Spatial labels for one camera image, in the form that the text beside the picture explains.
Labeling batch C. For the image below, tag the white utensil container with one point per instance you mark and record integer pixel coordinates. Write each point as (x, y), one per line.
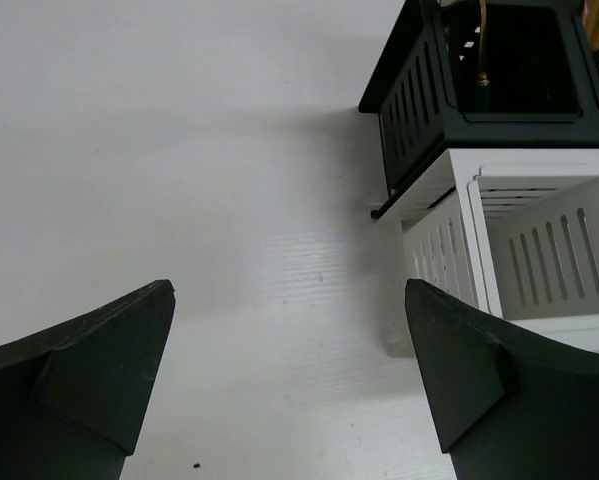
(512, 232)

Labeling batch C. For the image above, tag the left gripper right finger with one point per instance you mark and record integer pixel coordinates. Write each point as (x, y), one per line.
(506, 403)

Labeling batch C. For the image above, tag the black utensil container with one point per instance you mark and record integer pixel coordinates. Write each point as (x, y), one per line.
(544, 82)

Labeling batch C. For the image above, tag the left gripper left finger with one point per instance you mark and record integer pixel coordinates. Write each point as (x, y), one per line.
(73, 397)

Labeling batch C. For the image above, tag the gold knife green handle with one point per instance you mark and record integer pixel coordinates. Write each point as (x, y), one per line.
(590, 22)

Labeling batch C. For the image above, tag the gold fork green handle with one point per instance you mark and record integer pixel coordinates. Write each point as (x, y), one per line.
(482, 91)

